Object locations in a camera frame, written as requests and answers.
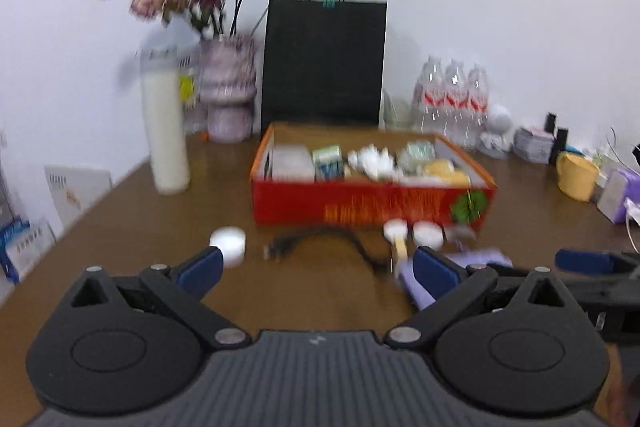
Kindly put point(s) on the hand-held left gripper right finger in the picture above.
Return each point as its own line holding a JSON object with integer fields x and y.
{"x": 435, "y": 272}

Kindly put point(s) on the clear water bottle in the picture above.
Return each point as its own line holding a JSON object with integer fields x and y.
{"x": 429, "y": 94}
{"x": 456, "y": 97}
{"x": 477, "y": 99}

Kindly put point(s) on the purple burlap pouch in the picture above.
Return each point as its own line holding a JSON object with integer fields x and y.
{"x": 480, "y": 257}

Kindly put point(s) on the cream thermos bottle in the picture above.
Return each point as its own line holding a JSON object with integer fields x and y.
{"x": 167, "y": 142}

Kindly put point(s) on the blue carton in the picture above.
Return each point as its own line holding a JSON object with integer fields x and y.
{"x": 20, "y": 247}

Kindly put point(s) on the red cardboard box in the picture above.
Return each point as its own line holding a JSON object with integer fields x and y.
{"x": 350, "y": 204}

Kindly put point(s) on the clear glass cup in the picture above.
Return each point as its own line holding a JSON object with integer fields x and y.
{"x": 397, "y": 112}

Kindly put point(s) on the black paper bag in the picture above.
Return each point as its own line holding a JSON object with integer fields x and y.
{"x": 325, "y": 67}

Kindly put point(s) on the translucent cotton swab container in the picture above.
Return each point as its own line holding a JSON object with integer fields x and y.
{"x": 292, "y": 164}

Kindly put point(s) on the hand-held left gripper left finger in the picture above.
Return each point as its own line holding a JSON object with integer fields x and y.
{"x": 202, "y": 269}

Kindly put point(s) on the pale lilac carton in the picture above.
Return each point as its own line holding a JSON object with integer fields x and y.
{"x": 617, "y": 199}

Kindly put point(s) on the white robot figure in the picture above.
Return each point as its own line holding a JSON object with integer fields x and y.
{"x": 500, "y": 119}

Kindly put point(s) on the yellow mug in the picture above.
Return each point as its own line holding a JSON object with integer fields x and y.
{"x": 577, "y": 179}

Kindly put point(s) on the small beige stick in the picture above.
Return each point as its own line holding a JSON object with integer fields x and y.
{"x": 400, "y": 254}

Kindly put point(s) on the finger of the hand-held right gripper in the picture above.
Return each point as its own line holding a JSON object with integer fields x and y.
{"x": 582, "y": 261}
{"x": 507, "y": 270}

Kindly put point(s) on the white round lid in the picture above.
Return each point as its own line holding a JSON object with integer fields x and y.
{"x": 428, "y": 234}
{"x": 396, "y": 229}

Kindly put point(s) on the clear smiley plastic bag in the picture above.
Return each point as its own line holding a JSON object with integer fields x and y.
{"x": 187, "y": 89}

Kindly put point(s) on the yellow plush toy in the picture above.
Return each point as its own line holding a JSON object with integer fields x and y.
{"x": 445, "y": 172}

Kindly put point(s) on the wooden desktop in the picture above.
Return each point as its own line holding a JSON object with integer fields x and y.
{"x": 125, "y": 247}

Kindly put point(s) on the green tissue packet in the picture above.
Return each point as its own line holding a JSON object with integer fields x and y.
{"x": 327, "y": 162}

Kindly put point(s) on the small black bottle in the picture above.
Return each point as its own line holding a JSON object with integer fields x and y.
{"x": 550, "y": 122}
{"x": 562, "y": 147}

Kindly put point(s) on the white ribbed bottle cap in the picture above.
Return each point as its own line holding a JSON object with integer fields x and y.
{"x": 227, "y": 244}

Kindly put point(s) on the plastic wrapper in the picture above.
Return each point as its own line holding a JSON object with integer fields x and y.
{"x": 370, "y": 159}

